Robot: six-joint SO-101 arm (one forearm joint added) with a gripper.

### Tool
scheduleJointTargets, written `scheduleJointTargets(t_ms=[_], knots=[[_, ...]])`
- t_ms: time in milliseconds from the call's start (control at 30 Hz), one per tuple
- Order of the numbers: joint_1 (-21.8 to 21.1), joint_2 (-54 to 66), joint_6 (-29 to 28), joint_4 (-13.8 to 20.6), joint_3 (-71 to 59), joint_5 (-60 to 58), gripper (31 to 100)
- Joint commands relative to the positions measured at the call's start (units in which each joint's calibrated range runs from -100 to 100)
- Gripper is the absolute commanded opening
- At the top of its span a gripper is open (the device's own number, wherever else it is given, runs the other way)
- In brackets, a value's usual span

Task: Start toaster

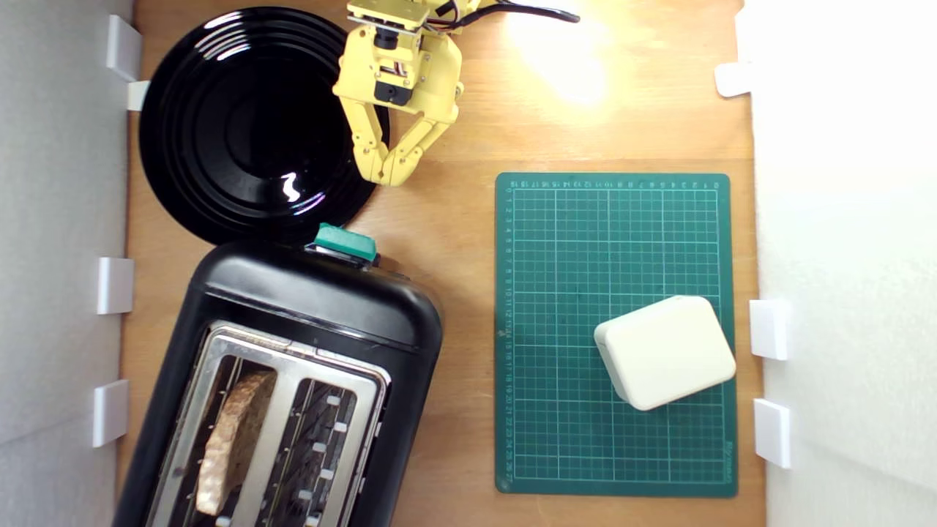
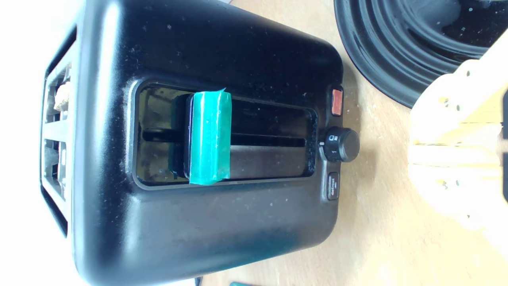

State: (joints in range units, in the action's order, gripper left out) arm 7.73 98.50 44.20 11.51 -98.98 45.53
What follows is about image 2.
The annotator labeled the toaster lever with green tape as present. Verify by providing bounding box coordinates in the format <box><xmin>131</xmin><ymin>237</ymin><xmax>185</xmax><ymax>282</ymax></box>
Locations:
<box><xmin>183</xmin><ymin>88</ymin><xmax>233</xmax><ymax>186</ymax></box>

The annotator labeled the black two-slot toaster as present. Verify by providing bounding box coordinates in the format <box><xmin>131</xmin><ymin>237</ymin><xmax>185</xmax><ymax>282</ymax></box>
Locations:
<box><xmin>40</xmin><ymin>0</ymin><xmax>362</xmax><ymax>286</ymax></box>

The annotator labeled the black round plate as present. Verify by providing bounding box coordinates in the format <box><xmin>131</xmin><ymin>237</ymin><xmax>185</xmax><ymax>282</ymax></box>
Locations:
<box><xmin>334</xmin><ymin>0</ymin><xmax>508</xmax><ymax>108</ymax></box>

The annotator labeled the brown bread slice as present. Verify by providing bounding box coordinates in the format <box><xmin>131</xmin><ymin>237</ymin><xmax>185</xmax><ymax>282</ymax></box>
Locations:
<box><xmin>54</xmin><ymin>81</ymin><xmax>72</xmax><ymax>112</ymax></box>

